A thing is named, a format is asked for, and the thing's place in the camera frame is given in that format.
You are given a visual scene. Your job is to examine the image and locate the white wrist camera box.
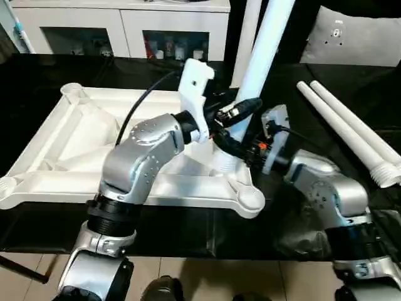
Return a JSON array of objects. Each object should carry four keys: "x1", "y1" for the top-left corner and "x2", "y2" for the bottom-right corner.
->
[
  {"x1": 259, "y1": 105, "x2": 291, "y2": 176},
  {"x1": 178, "y1": 58, "x2": 216, "y2": 143}
]

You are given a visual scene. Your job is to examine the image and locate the black stand leg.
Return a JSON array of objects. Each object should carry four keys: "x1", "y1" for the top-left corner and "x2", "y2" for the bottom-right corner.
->
[{"x1": 0, "y1": 254, "x2": 51, "y2": 284}]

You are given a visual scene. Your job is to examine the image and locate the white glass-door cabinet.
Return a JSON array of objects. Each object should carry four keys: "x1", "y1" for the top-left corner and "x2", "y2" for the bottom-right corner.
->
[{"x1": 8, "y1": 0, "x2": 231, "y2": 61}]

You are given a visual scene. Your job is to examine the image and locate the white plastic table leg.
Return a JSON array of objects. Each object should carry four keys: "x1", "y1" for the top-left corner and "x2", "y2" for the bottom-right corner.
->
[
  {"x1": 310, "y1": 80, "x2": 401, "y2": 165},
  {"x1": 213, "y1": 0, "x2": 296, "y2": 175},
  {"x1": 296, "y1": 80, "x2": 401, "y2": 189},
  {"x1": 229, "y1": 0, "x2": 263, "y2": 90}
]

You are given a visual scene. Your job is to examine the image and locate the black work mat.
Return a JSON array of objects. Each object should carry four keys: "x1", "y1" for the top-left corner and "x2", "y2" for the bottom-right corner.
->
[{"x1": 0, "y1": 53, "x2": 401, "y2": 261}]

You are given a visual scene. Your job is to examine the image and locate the black cabinet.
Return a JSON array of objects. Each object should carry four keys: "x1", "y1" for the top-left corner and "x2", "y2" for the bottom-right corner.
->
[{"x1": 227, "y1": 0, "x2": 401, "y2": 63}]

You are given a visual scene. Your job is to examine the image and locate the white plastic table top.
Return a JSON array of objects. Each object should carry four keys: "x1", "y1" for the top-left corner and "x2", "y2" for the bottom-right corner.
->
[{"x1": 0, "y1": 83, "x2": 268, "y2": 219}]

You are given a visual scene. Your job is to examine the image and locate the light grey cushion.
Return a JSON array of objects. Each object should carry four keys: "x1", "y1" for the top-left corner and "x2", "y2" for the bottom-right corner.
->
[{"x1": 299, "y1": 5, "x2": 401, "y2": 67}]

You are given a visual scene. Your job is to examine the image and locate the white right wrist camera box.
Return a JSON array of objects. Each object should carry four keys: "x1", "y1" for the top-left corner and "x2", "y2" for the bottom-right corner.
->
[{"x1": 259, "y1": 105, "x2": 291, "y2": 176}]

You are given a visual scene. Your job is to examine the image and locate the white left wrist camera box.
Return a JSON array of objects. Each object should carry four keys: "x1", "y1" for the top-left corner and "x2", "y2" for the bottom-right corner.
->
[{"x1": 178, "y1": 58, "x2": 216, "y2": 143}]

